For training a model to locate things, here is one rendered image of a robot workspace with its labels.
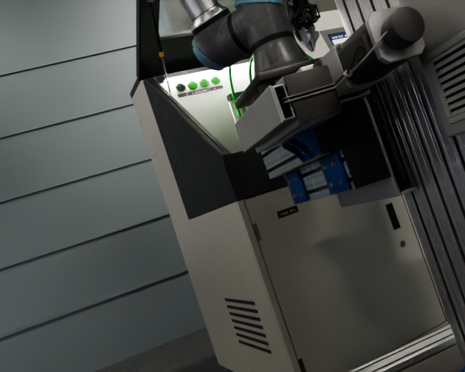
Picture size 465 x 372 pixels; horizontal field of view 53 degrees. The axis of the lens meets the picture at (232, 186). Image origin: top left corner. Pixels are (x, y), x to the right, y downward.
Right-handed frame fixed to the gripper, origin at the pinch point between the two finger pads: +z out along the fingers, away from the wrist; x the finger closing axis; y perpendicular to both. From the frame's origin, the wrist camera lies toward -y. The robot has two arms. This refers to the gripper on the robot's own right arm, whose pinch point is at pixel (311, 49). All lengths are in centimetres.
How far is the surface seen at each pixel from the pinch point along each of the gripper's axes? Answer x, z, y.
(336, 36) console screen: 44, -15, -35
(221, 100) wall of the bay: -14, -3, -57
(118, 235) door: -54, 37, -216
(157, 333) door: -50, 116, -216
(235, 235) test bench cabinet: -47, 56, -14
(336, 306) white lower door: -24, 91, -3
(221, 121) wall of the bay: -18, 6, -57
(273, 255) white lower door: -41, 66, -3
